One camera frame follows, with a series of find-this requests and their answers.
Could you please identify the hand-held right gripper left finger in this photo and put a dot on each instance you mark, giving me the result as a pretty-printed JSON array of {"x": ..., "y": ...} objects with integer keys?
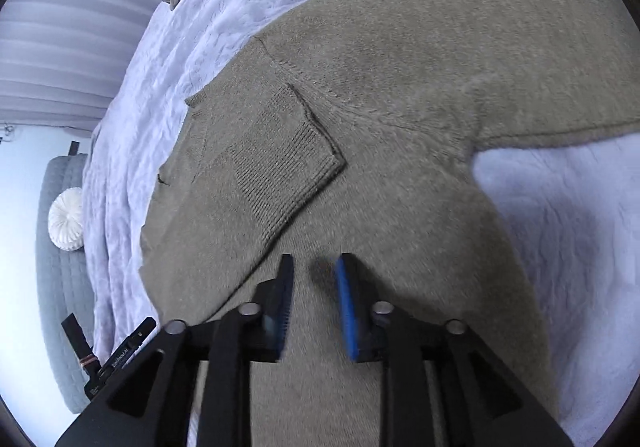
[{"x": 280, "y": 312}]

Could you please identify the grey quilted headboard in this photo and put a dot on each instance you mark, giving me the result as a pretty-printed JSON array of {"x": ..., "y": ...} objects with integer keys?
[{"x": 62, "y": 307}]

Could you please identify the olive knitted sweater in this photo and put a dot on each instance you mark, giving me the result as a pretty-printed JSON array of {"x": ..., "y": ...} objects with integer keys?
[{"x": 350, "y": 127}]

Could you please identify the white round pleated cushion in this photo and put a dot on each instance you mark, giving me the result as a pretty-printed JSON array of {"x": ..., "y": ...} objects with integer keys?
[{"x": 65, "y": 221}]

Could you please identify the lavender textured bedspread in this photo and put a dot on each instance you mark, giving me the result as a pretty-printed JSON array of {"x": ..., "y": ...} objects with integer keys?
[{"x": 555, "y": 227}]

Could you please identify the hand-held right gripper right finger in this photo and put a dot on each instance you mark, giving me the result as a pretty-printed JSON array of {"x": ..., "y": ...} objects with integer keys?
[{"x": 347, "y": 312}]

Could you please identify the white pleated window blind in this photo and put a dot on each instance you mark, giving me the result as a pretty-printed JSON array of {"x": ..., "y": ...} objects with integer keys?
[{"x": 70, "y": 27}]

